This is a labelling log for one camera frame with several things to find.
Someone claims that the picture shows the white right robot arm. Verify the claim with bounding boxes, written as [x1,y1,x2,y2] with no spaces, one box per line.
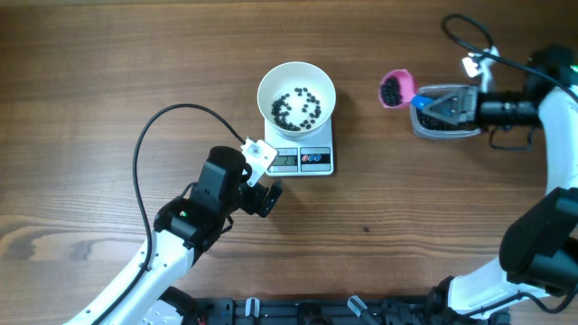
[419,45,577,320]

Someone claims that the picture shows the black beans in container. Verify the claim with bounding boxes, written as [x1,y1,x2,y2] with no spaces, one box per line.
[411,109,481,138]

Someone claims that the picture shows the pink scoop blue handle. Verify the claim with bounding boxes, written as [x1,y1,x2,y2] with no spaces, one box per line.
[378,69,433,110]

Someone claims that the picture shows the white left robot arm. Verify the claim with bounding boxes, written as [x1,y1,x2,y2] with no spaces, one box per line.
[71,140,282,325]

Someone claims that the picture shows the black beans in bowl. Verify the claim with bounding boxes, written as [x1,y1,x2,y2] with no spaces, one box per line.
[269,87,322,132]

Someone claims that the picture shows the white digital kitchen scale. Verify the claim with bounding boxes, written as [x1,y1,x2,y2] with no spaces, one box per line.
[265,119,334,177]

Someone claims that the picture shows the clear plastic bean container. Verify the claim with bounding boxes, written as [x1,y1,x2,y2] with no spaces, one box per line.
[409,84,481,140]

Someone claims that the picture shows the white bowl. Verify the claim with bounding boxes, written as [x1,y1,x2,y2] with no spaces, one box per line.
[256,61,337,138]

